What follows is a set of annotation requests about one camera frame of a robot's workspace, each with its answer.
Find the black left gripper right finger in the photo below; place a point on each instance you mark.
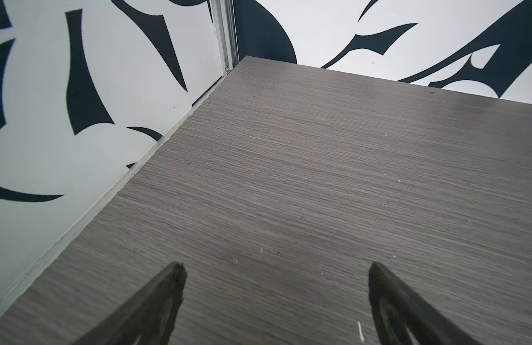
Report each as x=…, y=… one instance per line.
x=402, y=316

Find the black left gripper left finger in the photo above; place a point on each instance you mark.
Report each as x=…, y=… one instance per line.
x=149, y=316

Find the aluminium frame corner post left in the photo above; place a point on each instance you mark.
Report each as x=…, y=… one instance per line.
x=223, y=16

